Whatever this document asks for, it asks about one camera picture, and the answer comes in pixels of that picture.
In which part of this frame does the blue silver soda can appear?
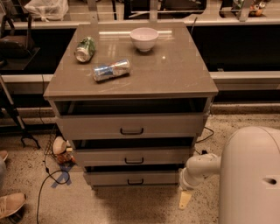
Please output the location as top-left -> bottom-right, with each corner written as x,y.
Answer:
93,59 -> 130,82

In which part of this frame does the grey drawer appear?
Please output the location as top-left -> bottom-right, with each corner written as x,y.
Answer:
56,113 -> 207,140
73,147 -> 194,167
84,171 -> 179,187

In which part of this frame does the black floor cable left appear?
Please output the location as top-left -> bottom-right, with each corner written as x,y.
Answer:
36,73 -> 72,224

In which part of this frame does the dark bag on shelf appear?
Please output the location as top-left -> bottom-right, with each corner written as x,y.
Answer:
0,14 -> 37,60

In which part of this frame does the green crushed soda can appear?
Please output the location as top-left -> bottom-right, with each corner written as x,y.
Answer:
74,36 -> 95,63

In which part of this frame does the wire basket with toys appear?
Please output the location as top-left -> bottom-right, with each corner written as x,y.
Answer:
44,128 -> 75,165

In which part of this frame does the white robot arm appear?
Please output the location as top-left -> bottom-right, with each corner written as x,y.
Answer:
178,126 -> 280,224

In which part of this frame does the grey middle drawer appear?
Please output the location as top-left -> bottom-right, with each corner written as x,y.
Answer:
73,147 -> 194,167

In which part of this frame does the black floor cable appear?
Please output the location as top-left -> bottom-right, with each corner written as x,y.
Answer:
194,126 -> 215,156
36,73 -> 72,224

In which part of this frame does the black floor cable right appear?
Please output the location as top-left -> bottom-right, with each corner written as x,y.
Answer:
194,126 -> 215,156

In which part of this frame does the grey bottom drawer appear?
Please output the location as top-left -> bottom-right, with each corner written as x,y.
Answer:
84,171 -> 179,187

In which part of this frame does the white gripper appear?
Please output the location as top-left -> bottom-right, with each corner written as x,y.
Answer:
178,168 -> 196,210

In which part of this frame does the white bowl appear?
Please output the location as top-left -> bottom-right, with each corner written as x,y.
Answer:
130,27 -> 158,52

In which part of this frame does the grey top drawer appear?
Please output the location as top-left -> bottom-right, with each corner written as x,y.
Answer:
56,113 -> 207,140

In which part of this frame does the white plastic bag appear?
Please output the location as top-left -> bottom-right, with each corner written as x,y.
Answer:
24,0 -> 68,22

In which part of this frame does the grey drawer cabinet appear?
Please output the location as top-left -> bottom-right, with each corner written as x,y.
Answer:
43,22 -> 219,191

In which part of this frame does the tan sneaker shoe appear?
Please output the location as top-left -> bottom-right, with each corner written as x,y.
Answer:
0,192 -> 26,219

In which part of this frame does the black tripod leg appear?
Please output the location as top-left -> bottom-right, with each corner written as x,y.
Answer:
0,75 -> 40,150

